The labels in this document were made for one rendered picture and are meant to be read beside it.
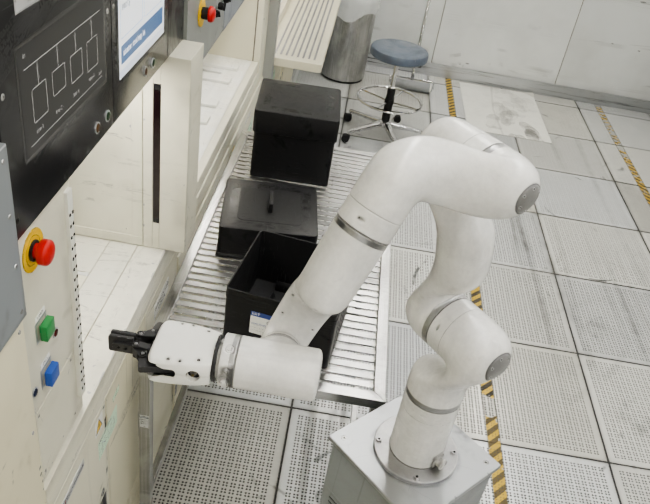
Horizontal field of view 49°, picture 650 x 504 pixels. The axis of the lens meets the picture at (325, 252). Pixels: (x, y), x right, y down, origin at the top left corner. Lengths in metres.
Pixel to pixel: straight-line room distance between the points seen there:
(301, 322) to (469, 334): 0.33
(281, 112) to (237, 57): 0.85
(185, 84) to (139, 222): 0.41
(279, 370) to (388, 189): 0.32
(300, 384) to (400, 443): 0.53
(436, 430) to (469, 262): 0.44
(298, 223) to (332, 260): 1.08
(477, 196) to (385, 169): 0.15
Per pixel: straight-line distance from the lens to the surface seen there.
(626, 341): 3.58
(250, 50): 3.20
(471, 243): 1.21
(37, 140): 1.07
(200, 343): 1.14
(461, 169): 1.05
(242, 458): 2.56
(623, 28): 6.11
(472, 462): 1.70
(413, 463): 1.62
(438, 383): 1.42
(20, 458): 1.26
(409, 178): 1.01
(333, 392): 1.74
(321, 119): 2.40
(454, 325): 1.36
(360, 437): 1.66
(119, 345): 1.17
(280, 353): 1.11
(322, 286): 1.05
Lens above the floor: 2.00
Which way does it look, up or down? 35 degrees down
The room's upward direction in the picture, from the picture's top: 10 degrees clockwise
